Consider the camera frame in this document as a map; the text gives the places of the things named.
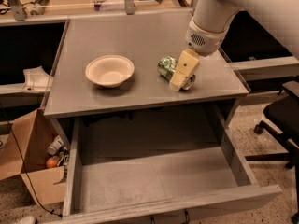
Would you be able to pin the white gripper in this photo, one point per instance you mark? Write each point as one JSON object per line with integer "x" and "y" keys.
{"x": 204, "y": 41}

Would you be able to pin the crushed green soda can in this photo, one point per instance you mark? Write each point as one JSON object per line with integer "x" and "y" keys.
{"x": 166, "y": 68}

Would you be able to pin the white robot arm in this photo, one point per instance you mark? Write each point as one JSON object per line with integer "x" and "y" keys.
{"x": 211, "y": 21}

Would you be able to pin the grey cabinet top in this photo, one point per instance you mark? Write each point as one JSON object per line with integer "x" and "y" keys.
{"x": 143, "y": 38}

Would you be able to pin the open grey wooden drawer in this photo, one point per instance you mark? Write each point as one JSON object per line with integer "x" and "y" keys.
{"x": 155, "y": 162}

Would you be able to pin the white paper bowl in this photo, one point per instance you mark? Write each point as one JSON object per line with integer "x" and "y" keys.
{"x": 109, "y": 71}

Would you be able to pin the black office chair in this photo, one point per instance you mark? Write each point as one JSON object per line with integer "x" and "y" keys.
{"x": 284, "y": 113}

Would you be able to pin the white curved plastic part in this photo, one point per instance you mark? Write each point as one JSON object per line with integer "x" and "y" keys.
{"x": 37, "y": 80}

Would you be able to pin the white bottle in box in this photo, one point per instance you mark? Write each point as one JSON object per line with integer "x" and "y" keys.
{"x": 55, "y": 146}

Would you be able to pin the orange fruit in box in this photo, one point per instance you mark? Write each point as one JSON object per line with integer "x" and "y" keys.
{"x": 52, "y": 162}

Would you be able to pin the brown cardboard box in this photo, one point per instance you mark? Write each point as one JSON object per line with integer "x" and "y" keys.
{"x": 25, "y": 154}

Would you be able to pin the white computer mouse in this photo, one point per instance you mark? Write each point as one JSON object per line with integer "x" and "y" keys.
{"x": 26, "y": 220}

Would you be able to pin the black drawer handle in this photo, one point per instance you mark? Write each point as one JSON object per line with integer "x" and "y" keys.
{"x": 180, "y": 217}

